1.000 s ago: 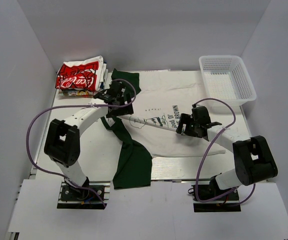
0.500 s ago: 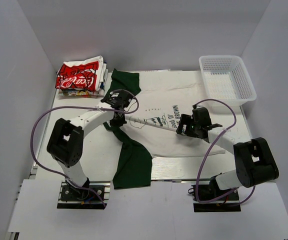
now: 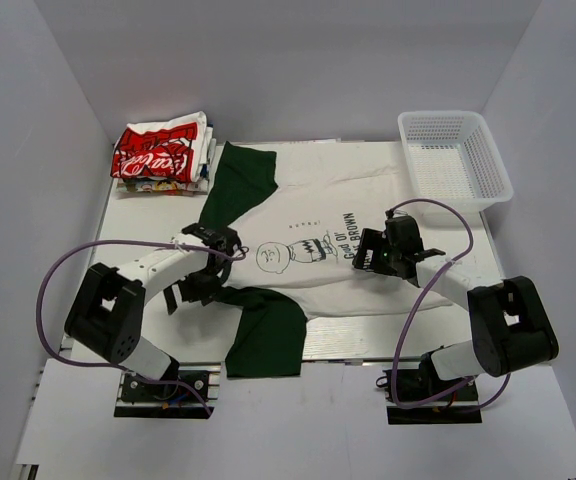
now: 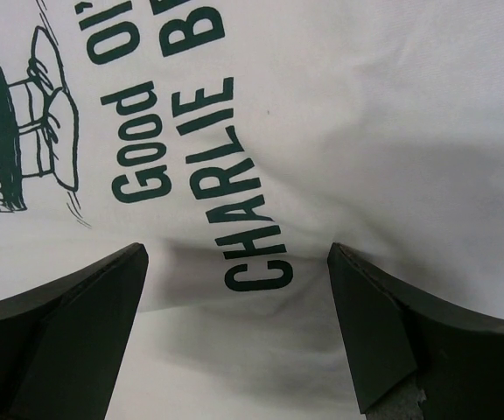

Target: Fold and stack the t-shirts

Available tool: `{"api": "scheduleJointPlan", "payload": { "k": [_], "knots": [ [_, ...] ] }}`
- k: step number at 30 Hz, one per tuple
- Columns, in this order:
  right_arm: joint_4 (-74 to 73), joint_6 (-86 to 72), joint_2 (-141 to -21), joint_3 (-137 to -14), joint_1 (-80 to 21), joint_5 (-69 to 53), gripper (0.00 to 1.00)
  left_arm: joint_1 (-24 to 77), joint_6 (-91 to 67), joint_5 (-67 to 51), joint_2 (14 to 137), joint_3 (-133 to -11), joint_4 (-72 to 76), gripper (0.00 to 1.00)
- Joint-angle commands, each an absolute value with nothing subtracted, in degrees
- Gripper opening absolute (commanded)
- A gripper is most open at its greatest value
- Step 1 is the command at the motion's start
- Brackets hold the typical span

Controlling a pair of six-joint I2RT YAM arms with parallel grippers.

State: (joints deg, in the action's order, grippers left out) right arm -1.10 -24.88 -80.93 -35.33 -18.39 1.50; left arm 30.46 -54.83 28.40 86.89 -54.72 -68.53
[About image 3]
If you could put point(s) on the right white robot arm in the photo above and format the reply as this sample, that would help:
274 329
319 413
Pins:
510 329

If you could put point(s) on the red white folded t-shirt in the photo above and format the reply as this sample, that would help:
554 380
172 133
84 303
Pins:
175 149

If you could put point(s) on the white plastic mesh basket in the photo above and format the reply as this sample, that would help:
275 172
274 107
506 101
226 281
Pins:
452 157

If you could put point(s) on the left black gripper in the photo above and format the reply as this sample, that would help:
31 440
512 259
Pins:
207 293

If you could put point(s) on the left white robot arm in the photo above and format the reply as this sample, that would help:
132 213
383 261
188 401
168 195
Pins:
107 313

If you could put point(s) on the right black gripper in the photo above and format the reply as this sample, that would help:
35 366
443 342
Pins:
371 240

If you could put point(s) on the white green raglan t-shirt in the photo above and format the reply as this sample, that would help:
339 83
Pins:
300 211

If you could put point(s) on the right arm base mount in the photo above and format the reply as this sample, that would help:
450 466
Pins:
457 408

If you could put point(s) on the cartoon print folded t-shirt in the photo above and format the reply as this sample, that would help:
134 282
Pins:
162 187

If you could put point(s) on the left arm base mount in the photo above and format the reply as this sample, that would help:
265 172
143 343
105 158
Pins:
136 399

